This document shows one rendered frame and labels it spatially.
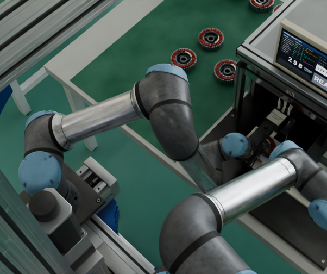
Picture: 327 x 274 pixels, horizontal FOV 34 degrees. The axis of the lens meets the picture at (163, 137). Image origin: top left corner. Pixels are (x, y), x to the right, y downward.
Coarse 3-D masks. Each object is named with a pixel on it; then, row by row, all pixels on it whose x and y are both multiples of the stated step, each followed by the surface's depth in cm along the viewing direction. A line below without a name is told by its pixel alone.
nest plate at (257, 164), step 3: (255, 129) 207; (252, 132) 206; (249, 135) 206; (273, 138) 205; (276, 141) 204; (276, 144) 203; (279, 144) 203; (267, 147) 203; (255, 162) 200; (258, 162) 200; (255, 165) 199; (258, 165) 199
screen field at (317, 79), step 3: (315, 75) 170; (318, 75) 168; (312, 78) 172; (315, 78) 171; (318, 78) 170; (321, 78) 169; (324, 78) 168; (312, 81) 173; (315, 81) 172; (318, 81) 171; (321, 81) 170; (324, 81) 168; (318, 84) 172; (321, 84) 171; (324, 84) 170; (321, 87) 172; (324, 87) 170
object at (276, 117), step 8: (288, 104) 198; (272, 112) 194; (280, 112) 194; (296, 112) 197; (264, 120) 194; (272, 120) 192; (280, 120) 192; (288, 120) 195; (280, 128) 193; (272, 136) 194
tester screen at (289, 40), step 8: (288, 40) 167; (296, 40) 165; (280, 48) 173; (288, 48) 170; (296, 48) 167; (304, 48) 164; (312, 48) 162; (280, 56) 176; (296, 56) 170; (304, 56) 167; (312, 56) 164; (320, 56) 162; (304, 64) 170; (312, 64) 167; (320, 64) 164; (296, 72) 176; (304, 72) 173; (312, 72) 170
